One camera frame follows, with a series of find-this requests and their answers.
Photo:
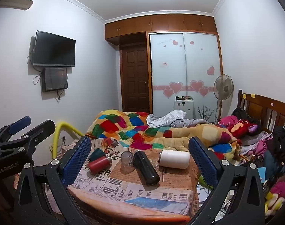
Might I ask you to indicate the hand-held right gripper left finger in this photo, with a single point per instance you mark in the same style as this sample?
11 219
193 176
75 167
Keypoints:
76 163

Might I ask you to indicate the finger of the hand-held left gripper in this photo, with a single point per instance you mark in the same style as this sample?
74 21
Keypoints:
20 123
41 130

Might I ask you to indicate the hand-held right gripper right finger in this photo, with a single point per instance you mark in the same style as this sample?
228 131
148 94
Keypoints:
203 165

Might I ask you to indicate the black thermos cup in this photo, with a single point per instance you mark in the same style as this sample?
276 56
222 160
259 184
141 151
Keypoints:
146 168

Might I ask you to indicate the dark green cup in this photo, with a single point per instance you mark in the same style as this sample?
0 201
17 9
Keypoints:
96 154

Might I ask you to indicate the red thermos cup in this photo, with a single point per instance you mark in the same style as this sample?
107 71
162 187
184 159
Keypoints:
99 165

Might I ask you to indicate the clear glass cup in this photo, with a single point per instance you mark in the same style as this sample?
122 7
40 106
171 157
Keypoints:
127 161

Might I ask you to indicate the yellow padded tube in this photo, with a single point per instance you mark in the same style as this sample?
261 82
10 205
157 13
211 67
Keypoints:
62 126

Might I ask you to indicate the white thermos bottle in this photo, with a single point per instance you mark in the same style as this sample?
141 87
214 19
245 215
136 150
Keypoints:
174 159

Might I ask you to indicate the newspaper print tablecloth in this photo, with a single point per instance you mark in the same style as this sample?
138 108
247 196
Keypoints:
114 187

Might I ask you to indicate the pink cloth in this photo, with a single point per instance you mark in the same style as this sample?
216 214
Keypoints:
225 120

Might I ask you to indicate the dried branches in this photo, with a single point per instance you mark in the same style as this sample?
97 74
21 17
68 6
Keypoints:
206 113

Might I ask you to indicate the red plush toy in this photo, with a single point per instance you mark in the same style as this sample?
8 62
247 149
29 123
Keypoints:
244 126

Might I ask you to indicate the grey white crumpled sheet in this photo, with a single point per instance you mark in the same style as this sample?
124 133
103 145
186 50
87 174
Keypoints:
168 117

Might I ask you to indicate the blue booklet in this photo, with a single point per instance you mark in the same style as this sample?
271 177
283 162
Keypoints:
156 205

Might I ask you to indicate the black bag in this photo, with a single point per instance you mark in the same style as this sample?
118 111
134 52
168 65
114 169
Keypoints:
239 112

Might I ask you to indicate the colourful patchwork quilt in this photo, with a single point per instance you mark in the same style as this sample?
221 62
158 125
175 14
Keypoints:
133 131

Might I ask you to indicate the yellow and pink toys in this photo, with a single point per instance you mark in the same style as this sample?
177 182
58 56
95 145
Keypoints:
276 198

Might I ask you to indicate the standing fan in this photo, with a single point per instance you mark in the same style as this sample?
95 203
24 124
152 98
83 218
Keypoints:
224 88

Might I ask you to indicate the wooden headboard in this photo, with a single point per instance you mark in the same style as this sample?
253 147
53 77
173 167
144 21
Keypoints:
266 110

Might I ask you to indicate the dark clothing pile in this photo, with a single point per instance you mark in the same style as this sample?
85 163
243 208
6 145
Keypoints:
283 138

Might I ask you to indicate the brown wooden door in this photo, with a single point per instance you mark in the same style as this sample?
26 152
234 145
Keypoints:
135 79

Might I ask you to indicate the wooden wardrobe with frosted doors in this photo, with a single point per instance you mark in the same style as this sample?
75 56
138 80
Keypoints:
184 58

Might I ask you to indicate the air conditioner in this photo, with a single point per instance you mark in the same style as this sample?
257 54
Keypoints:
18 2

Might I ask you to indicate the small wall monitor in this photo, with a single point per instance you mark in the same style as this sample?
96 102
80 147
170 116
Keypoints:
55 79

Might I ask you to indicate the wall television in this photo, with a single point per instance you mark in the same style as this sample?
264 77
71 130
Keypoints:
54 49

